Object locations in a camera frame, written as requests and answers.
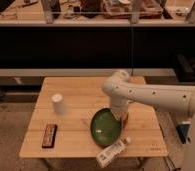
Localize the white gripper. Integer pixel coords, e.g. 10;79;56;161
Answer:
110;105;128;121

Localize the white paper cup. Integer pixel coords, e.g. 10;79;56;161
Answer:
51;93;66;115

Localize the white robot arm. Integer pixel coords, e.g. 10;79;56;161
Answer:
102;70;195;171

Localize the blue floor box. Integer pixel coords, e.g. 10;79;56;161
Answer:
176;124;190;144

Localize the green ceramic bowl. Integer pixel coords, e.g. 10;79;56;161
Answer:
90;108;122;147

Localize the wooden table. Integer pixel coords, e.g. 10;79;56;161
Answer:
19;77;168;160

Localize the dark rectangular box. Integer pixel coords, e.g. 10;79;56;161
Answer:
42;124;58;148

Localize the white plastic bottle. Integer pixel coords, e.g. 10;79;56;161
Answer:
96;137;131;168

